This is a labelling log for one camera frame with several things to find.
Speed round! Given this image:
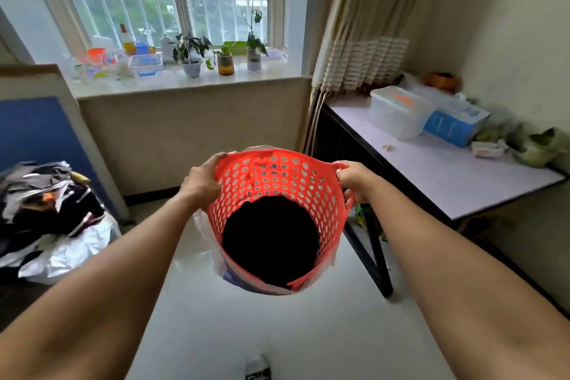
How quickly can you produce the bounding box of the blue and white board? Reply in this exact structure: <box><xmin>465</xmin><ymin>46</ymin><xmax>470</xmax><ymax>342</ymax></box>
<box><xmin>0</xmin><ymin>64</ymin><xmax>131</xmax><ymax>221</ymax></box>

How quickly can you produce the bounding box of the red perforated plastic basket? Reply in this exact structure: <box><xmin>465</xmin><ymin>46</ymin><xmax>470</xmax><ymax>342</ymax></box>
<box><xmin>206</xmin><ymin>149</ymin><xmax>355</xmax><ymax>292</ymax></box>

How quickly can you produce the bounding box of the person's shoe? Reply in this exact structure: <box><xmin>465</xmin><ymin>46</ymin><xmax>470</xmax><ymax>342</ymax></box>
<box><xmin>244</xmin><ymin>354</ymin><xmax>272</xmax><ymax>380</ymax></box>

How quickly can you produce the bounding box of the brown round basket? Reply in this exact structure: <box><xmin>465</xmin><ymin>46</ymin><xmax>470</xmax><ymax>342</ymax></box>
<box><xmin>423</xmin><ymin>72</ymin><xmax>462</xmax><ymax>93</ymax></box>

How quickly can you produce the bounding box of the white table with black frame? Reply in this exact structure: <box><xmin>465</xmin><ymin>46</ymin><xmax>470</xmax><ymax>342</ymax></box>
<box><xmin>313</xmin><ymin>93</ymin><xmax>567</xmax><ymax>299</ymax></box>

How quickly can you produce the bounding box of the plant in white pot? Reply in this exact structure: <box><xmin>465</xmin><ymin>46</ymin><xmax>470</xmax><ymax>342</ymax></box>
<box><xmin>172</xmin><ymin>33</ymin><xmax>213</xmax><ymax>80</ymax></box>

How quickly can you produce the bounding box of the white plastic sheet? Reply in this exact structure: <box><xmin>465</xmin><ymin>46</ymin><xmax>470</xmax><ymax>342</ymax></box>
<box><xmin>0</xmin><ymin>212</ymin><xmax>122</xmax><ymax>285</ymax></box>

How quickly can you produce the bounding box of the beige striped curtain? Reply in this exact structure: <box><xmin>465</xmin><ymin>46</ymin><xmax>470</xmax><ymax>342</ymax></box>
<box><xmin>301</xmin><ymin>0</ymin><xmax>446</xmax><ymax>158</ymax></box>

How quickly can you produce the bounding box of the clear plastic storage box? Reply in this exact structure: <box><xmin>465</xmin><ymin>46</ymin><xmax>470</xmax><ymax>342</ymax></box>
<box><xmin>369</xmin><ymin>85</ymin><xmax>435</xmax><ymax>141</ymax></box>

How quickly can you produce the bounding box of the person's right hand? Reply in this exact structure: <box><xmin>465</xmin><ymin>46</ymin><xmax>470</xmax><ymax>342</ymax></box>
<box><xmin>336</xmin><ymin>161</ymin><xmax>383</xmax><ymax>210</ymax></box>

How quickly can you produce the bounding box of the person's right forearm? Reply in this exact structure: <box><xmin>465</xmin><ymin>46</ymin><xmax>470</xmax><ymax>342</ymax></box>
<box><xmin>360</xmin><ymin>175</ymin><xmax>570</xmax><ymax>380</ymax></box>

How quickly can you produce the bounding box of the person's left forearm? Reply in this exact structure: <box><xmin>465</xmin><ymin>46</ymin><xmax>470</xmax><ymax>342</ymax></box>
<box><xmin>0</xmin><ymin>190</ymin><xmax>210</xmax><ymax>380</ymax></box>

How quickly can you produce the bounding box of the plant in amber glass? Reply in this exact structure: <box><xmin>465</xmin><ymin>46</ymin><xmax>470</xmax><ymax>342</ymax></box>
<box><xmin>205</xmin><ymin>46</ymin><xmax>235</xmax><ymax>76</ymax></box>

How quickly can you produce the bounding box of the clear tray with blue rim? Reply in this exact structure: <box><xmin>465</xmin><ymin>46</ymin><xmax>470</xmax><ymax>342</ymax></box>
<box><xmin>129</xmin><ymin>53</ymin><xmax>164</xmax><ymax>77</ymax></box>

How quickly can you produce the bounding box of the blue and white box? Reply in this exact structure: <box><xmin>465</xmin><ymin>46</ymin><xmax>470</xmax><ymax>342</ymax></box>
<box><xmin>422</xmin><ymin>97</ymin><xmax>491</xmax><ymax>148</ymax></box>

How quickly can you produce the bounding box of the tall plant in glass jar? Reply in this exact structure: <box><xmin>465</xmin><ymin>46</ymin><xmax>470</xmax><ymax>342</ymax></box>
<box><xmin>241</xmin><ymin>3</ymin><xmax>269</xmax><ymax>73</ymax></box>

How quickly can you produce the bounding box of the yellow bottle with red cap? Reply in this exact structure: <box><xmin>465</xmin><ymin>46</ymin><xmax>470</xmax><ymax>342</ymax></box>
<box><xmin>119</xmin><ymin>23</ymin><xmax>137</xmax><ymax>56</ymax></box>

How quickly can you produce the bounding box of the person's left hand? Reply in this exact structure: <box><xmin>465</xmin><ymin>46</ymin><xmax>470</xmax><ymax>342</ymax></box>
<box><xmin>178</xmin><ymin>152</ymin><xmax>228</xmax><ymax>210</ymax></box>

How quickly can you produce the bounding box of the green and white bag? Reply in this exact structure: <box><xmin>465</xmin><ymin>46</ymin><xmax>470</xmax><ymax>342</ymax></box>
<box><xmin>473</xmin><ymin>123</ymin><xmax>570</xmax><ymax>169</ymax></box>

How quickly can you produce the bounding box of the white spray bottle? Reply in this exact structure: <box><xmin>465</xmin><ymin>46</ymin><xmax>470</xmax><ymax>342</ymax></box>
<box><xmin>160</xmin><ymin>34</ymin><xmax>175</xmax><ymax>64</ymax></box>

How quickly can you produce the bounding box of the pile of clothes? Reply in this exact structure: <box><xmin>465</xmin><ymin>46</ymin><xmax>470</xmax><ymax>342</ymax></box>
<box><xmin>0</xmin><ymin>161</ymin><xmax>106</xmax><ymax>256</ymax></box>

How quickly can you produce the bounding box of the small white packet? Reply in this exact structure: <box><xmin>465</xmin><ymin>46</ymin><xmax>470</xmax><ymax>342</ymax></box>
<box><xmin>471</xmin><ymin>141</ymin><xmax>506</xmax><ymax>160</ymax></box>

